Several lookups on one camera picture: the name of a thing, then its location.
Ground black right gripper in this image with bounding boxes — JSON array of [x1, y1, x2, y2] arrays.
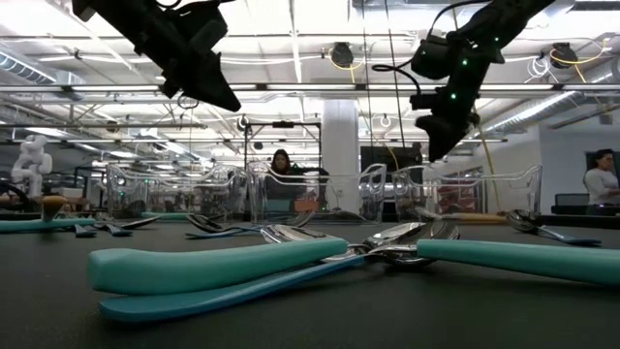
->
[[409, 51, 486, 164]]

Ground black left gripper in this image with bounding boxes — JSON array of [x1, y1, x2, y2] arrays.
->
[[104, 0, 242, 112]]

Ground orange-handled silver spoon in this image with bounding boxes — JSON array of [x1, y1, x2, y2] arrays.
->
[[411, 207, 509, 225], [41, 194, 69, 222]]

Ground black monitor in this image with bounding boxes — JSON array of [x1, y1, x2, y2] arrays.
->
[[359, 143, 423, 217]]

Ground clear plastic bin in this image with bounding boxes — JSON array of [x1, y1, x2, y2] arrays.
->
[[245, 161, 388, 225], [105, 162, 249, 223], [390, 164, 543, 224]]

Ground white pillar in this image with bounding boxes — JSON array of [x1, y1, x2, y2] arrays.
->
[[322, 99, 360, 215]]

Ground overhead light bar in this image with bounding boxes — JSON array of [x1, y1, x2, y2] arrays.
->
[[0, 82, 620, 94]]

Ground seated person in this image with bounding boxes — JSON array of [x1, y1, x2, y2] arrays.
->
[[268, 148, 331, 214]]

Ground small desk monitor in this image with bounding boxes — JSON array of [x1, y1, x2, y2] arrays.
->
[[554, 192, 590, 208]]

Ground dark desk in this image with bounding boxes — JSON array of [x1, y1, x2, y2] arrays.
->
[[553, 205, 620, 216]]

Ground white humanoid robot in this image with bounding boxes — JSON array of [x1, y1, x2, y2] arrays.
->
[[10, 134, 53, 199]]

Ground black table mat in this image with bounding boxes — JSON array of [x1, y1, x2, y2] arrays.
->
[[0, 218, 620, 349]]

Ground black cable loop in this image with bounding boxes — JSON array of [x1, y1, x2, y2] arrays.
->
[[175, 92, 201, 111]]

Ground black metal frame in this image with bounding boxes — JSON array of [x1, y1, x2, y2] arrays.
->
[[243, 119, 324, 169]]

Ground black cable with coil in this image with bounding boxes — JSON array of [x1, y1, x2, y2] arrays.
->
[[384, 0, 407, 149]]

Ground black hanging cable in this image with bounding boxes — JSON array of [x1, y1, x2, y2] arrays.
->
[[360, 0, 373, 146]]

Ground grey metal rail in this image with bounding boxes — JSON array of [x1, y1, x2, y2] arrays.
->
[[0, 122, 208, 130]]

